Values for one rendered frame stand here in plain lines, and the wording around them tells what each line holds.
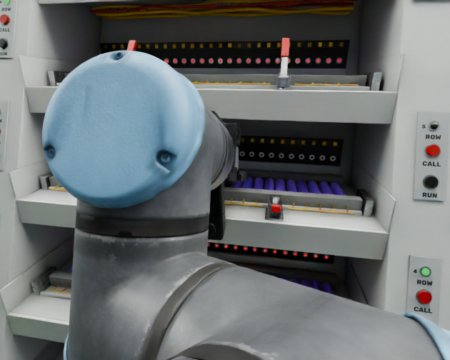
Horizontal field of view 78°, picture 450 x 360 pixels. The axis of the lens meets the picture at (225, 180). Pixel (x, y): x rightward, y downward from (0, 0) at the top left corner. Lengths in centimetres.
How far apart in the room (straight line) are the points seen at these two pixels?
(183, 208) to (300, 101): 32
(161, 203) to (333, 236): 32
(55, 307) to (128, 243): 47
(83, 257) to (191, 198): 7
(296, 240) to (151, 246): 30
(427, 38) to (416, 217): 25
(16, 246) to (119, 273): 47
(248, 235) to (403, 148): 25
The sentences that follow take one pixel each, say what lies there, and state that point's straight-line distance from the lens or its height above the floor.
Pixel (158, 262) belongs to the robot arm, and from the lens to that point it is 17.
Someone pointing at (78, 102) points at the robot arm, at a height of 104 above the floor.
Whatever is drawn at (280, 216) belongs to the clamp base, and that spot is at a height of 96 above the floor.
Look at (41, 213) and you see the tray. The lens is 58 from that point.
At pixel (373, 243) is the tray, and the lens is 46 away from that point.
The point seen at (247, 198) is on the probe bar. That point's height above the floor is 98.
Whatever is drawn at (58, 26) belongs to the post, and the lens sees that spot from 71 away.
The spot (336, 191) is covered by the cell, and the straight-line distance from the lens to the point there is 53.
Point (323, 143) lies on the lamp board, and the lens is 59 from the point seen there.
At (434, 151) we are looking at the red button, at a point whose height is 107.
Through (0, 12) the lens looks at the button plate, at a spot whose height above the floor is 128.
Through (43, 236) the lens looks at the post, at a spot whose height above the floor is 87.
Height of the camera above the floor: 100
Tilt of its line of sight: 1 degrees up
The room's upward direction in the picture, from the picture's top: 4 degrees clockwise
